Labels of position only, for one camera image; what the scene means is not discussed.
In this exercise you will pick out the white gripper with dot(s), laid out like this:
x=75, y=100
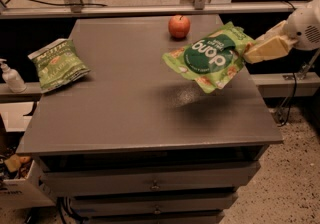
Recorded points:
x=302, y=32

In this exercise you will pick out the green rice chip bag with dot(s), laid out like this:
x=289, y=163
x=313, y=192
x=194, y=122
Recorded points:
x=214, y=60

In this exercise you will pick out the green jalapeno chip bag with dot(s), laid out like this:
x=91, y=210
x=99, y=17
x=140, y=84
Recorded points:
x=58, y=64

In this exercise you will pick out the red apple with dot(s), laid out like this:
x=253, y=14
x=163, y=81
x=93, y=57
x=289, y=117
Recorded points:
x=179, y=26

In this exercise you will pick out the grey drawer cabinet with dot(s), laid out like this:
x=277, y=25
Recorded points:
x=135, y=143

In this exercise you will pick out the white pump bottle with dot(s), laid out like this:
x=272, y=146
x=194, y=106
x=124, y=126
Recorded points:
x=12, y=78

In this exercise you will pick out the white cardboard box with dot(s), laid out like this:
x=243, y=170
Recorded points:
x=21, y=184

